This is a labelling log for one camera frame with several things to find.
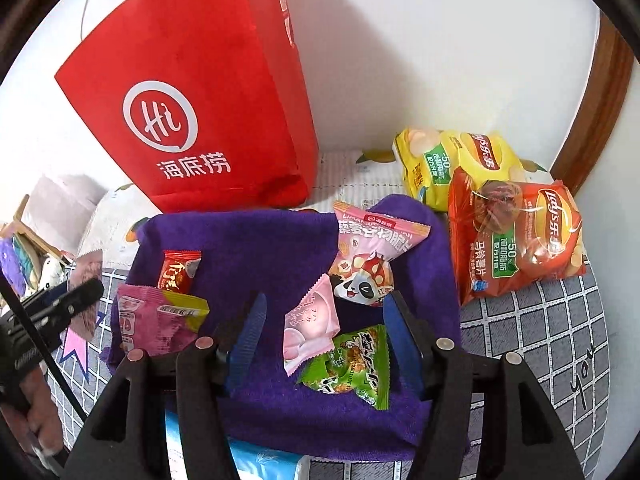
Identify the orange chips bag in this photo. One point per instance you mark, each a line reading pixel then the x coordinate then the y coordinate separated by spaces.
pixel 525 240

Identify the red paper bag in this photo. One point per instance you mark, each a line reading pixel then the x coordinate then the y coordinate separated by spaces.
pixel 200 60

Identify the magenta snack packet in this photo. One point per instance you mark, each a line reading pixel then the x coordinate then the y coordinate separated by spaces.
pixel 145 325

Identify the pink paper star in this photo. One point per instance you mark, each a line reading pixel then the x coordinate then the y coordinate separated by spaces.
pixel 75 350

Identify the red snack packet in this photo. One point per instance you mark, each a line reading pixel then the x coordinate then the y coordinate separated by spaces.
pixel 177 272

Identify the pink panda snack packet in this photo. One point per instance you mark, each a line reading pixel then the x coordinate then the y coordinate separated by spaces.
pixel 365 255

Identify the purple cloth tray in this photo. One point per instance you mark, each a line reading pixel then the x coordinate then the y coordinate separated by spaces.
pixel 280 260

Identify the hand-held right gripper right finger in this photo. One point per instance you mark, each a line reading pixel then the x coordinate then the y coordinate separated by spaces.
pixel 400 340

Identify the grey checked tablecloth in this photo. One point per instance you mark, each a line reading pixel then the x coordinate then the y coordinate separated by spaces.
pixel 525 360

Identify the yellow chips bag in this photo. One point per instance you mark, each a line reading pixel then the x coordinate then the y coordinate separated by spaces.
pixel 465 160

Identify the person's left hand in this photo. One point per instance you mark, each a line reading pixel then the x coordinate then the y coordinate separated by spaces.
pixel 47 420

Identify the blue tissue box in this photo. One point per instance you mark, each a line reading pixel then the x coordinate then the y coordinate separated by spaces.
pixel 260 465

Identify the light pink peach packet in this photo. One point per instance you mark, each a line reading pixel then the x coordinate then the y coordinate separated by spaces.
pixel 310 330

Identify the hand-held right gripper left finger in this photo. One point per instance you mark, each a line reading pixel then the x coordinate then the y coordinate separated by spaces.
pixel 247 340

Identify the white pink snack packet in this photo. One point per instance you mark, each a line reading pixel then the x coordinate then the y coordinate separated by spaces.
pixel 85 265

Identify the colourful printed bedding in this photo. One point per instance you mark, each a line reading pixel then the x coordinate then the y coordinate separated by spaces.
pixel 15 260

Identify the brown wooden door frame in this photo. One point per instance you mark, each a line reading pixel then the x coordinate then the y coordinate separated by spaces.
pixel 595 110

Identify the white plastic shopping bag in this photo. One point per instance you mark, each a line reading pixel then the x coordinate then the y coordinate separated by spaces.
pixel 65 205

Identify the green snack packet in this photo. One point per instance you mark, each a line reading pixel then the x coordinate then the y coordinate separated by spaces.
pixel 350 370

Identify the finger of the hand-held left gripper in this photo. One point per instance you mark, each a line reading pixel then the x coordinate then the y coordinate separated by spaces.
pixel 75 300

